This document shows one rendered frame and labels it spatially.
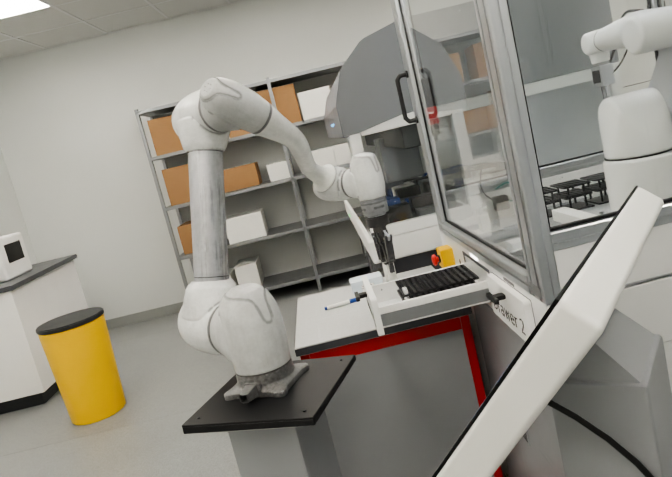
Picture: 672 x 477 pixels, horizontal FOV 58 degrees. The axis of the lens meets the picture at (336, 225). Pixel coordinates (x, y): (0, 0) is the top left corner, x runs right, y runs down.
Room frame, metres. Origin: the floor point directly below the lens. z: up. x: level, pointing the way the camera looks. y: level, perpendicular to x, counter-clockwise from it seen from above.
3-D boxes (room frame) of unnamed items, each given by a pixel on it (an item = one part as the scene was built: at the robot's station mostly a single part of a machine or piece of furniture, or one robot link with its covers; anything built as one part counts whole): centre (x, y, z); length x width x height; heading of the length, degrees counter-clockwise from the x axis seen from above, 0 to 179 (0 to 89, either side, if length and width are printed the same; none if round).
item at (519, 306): (1.44, -0.37, 0.87); 0.29 x 0.02 x 0.11; 1
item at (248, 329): (1.58, 0.29, 0.95); 0.18 x 0.16 x 0.22; 44
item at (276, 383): (1.55, 0.29, 0.81); 0.22 x 0.18 x 0.06; 158
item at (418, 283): (1.76, -0.25, 0.87); 0.22 x 0.18 x 0.06; 91
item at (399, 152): (3.48, -0.69, 1.13); 1.78 x 1.14 x 0.45; 1
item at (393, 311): (1.76, -0.26, 0.86); 0.40 x 0.26 x 0.06; 91
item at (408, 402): (2.17, -0.06, 0.38); 0.62 x 0.58 x 0.76; 1
